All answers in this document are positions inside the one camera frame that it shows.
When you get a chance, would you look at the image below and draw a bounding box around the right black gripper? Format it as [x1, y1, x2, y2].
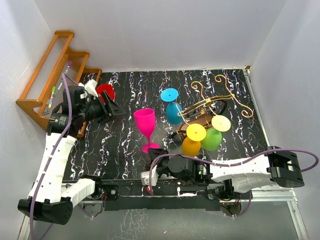
[148, 147, 190, 183]

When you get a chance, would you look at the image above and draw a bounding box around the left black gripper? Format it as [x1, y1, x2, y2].
[78, 91, 126, 125]

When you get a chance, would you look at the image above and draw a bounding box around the red wine glass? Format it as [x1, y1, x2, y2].
[95, 83, 116, 102]

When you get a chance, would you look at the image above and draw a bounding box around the magenta wine glass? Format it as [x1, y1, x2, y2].
[133, 108, 159, 153]

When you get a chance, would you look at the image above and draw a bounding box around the blue wine glass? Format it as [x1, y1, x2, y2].
[160, 88, 183, 125]

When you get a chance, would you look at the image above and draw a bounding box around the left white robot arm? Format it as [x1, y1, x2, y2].
[17, 85, 125, 225]

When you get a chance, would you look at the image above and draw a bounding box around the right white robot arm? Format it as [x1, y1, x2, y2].
[140, 146, 305, 199]

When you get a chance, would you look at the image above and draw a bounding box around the orange yellow wine glass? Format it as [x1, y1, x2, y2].
[181, 123, 207, 157]

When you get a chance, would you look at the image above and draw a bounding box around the green wine glass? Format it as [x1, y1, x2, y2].
[201, 115, 231, 151]

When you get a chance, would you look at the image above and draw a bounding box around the green capped marker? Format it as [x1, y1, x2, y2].
[48, 86, 56, 109]

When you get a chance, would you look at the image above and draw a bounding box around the purple capped marker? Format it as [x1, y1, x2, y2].
[64, 61, 73, 75]

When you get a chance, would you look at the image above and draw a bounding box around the wooden tiered shelf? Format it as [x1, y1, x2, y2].
[16, 30, 102, 130]

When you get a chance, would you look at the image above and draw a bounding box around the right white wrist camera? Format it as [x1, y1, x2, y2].
[140, 166, 159, 187]

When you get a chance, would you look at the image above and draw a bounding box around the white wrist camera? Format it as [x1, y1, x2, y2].
[140, 166, 159, 187]
[78, 79, 99, 97]

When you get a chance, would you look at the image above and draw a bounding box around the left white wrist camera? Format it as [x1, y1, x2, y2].
[78, 79, 99, 97]

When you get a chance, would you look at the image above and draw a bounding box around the gold wire wine glass rack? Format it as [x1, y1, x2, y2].
[172, 74, 254, 140]

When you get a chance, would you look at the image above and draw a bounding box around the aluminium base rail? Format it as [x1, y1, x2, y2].
[17, 175, 298, 225]

